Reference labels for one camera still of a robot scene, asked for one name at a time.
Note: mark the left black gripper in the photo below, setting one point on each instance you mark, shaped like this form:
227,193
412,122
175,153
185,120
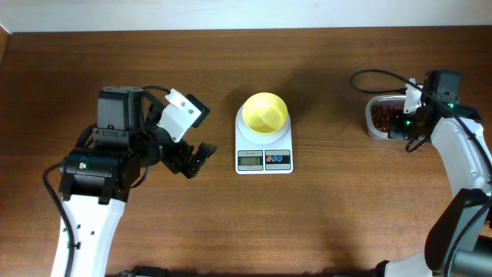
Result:
176,163

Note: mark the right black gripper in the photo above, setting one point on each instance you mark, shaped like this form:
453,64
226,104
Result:
395,126

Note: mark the red adzuki beans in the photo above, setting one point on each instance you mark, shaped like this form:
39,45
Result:
380,115

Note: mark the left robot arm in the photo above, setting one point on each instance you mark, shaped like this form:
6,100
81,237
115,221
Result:
90,200

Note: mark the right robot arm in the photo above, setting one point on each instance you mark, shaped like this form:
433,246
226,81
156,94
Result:
455,245

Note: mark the white digital kitchen scale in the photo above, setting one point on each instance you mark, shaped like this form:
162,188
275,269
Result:
260,154

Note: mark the pale yellow plastic bowl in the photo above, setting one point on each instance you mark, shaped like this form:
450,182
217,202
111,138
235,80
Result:
264,113

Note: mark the clear plastic container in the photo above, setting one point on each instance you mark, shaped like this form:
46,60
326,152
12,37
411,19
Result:
400,124

